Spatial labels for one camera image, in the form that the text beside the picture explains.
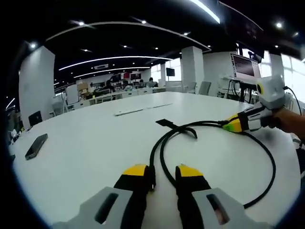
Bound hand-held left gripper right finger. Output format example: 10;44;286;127
175;164;272;229

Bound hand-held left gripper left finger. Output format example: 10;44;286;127
52;164;150;229

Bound black charging cable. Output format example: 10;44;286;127
149;120;277;208

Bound black Velcro strap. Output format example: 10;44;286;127
155;118;199;140

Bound white desk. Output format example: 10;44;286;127
9;92;302;229

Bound person's right hand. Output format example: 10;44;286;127
268;107;294;133

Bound large white monitor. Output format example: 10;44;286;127
229;52;262;80

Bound grey office chair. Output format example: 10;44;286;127
197;81;212;95

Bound white square pillar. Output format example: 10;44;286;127
181;46;204;93
19;45;56;123

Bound black smartphone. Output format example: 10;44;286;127
24;133;49;161

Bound row of white desks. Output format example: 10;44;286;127
89;86;165;104

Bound white mesh office chair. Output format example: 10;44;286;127
51;94;69;115

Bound white cabinet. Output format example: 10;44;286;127
66;84;79;104

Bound cardboard boxes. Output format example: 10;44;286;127
76;82;89;96

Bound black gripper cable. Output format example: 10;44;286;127
283;86;302;115

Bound white desk cable slot cover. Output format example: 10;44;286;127
114;103;173;117

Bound red black wall display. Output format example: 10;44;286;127
120;72;144;81

